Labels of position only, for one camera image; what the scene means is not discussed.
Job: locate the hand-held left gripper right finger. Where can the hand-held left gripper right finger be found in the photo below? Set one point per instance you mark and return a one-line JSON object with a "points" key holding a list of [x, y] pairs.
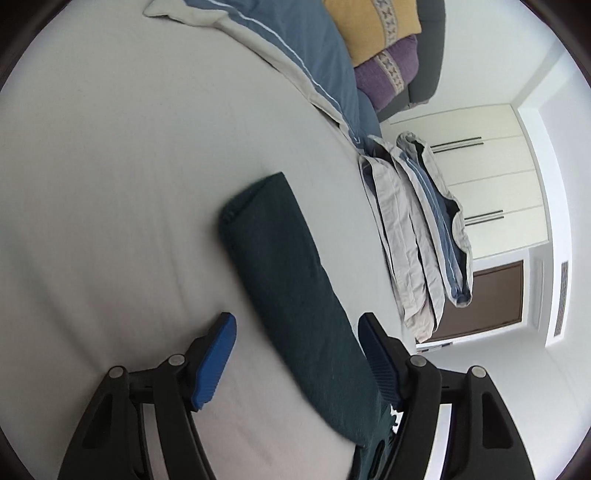
{"points": [[376, 350]]}

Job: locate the purple cushion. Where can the purple cushion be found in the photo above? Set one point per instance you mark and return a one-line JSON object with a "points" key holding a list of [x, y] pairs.
{"points": [[388, 78]]}

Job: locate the blue beige duvet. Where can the blue beige duvet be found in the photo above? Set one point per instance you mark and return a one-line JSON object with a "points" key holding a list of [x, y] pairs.
{"points": [[300, 41]]}

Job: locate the white bed sheet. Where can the white bed sheet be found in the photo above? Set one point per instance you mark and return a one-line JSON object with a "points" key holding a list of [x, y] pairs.
{"points": [[115, 184]]}

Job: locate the white wardrobe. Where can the white wardrobe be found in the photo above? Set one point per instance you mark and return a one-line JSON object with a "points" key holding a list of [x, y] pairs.
{"points": [[503, 184]]}

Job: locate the dark green knit sweater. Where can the dark green knit sweater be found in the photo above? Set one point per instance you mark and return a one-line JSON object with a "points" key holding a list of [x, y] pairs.
{"points": [[286, 277]]}

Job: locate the dark grey headboard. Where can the dark grey headboard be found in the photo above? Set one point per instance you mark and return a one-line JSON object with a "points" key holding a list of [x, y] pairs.
{"points": [[429, 55]]}

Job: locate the white wall vent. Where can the white wall vent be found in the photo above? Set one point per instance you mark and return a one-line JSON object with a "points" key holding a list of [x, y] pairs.
{"points": [[560, 300]]}

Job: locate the brown door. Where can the brown door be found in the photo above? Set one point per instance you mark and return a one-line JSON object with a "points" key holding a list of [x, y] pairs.
{"points": [[494, 300]]}

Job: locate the yellow cushion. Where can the yellow cushion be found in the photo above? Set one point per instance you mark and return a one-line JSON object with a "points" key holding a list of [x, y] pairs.
{"points": [[369, 27]]}

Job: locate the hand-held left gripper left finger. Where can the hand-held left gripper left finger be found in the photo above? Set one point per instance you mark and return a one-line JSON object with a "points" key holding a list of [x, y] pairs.
{"points": [[217, 355]]}

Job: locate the folded beige blue quilt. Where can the folded beige blue quilt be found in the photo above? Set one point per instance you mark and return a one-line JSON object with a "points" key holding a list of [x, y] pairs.
{"points": [[406, 230]]}

